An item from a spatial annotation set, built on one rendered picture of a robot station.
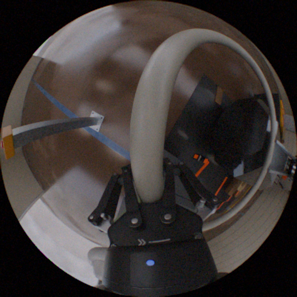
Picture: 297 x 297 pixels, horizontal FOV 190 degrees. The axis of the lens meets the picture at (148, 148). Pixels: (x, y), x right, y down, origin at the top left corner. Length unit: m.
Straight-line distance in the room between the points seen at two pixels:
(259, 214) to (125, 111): 6.43
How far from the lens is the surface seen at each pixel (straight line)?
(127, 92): 1.12
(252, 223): 6.09
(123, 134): 1.09
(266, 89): 0.39
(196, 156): 1.22
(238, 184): 1.95
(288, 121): 1.87
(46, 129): 0.71
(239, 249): 6.31
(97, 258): 0.46
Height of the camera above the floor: 1.04
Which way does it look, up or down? 73 degrees down
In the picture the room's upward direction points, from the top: 174 degrees counter-clockwise
